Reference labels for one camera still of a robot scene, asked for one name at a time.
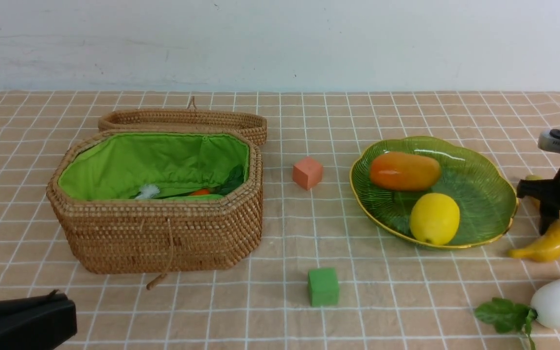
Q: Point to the white toy radish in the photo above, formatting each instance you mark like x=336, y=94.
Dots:
x=506, y=316

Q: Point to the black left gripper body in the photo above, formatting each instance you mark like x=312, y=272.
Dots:
x=37, y=323

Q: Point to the yellow toy banana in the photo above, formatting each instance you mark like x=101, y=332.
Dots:
x=542, y=250

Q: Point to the orange toy carrot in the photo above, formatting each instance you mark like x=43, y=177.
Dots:
x=233, y=181

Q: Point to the green foam cube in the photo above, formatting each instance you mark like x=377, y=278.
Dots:
x=323, y=287

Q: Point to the woven wicker basket green lining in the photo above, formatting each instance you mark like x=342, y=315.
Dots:
x=104, y=195

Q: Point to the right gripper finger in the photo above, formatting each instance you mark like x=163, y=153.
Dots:
x=548, y=215

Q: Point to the woven wicker basket lid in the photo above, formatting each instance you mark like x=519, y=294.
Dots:
x=251, y=126

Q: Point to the green toy bitter gourd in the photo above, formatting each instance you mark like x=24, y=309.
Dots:
x=207, y=197

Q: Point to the green glass leaf plate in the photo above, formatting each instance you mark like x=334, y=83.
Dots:
x=486, y=199

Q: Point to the yellow toy lemon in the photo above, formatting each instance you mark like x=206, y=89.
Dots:
x=435, y=219

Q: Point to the orange foam cube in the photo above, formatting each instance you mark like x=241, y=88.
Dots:
x=308, y=173

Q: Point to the orange toy mango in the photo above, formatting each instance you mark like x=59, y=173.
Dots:
x=404, y=172

